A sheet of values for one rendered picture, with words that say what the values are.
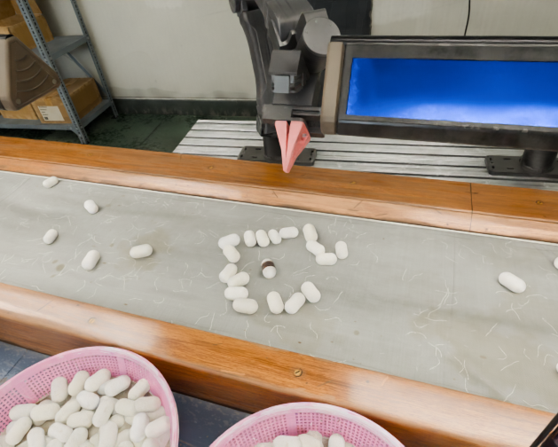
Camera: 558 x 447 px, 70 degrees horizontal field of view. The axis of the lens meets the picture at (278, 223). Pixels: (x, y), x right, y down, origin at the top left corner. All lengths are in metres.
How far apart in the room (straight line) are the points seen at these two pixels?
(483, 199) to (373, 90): 0.47
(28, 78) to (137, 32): 2.41
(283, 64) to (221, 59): 2.17
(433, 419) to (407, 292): 0.19
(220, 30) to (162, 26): 0.38
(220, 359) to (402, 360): 0.23
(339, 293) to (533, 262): 0.30
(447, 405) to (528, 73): 0.34
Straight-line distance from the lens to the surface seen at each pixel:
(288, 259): 0.66
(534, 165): 1.04
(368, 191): 0.76
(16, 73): 0.56
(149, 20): 2.89
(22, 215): 0.97
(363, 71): 0.36
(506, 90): 0.36
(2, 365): 0.79
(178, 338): 0.57
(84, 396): 0.60
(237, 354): 0.53
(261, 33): 0.95
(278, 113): 0.66
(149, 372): 0.56
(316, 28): 0.65
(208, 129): 1.24
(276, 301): 0.58
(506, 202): 0.79
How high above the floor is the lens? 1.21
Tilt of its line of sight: 41 degrees down
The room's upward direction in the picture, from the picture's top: 6 degrees counter-clockwise
